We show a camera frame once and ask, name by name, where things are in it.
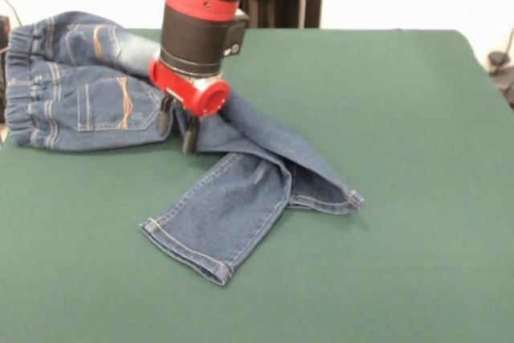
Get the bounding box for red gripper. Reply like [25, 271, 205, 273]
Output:
[147, 55, 230, 155]

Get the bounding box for blue denim jeans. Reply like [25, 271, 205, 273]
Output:
[4, 10, 365, 287]

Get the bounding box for dark green table cloth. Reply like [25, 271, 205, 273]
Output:
[0, 28, 514, 343]

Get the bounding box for black equipment pile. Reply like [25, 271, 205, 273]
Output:
[0, 15, 13, 123]

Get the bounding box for grey office chair base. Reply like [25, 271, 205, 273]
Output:
[487, 50, 514, 109]

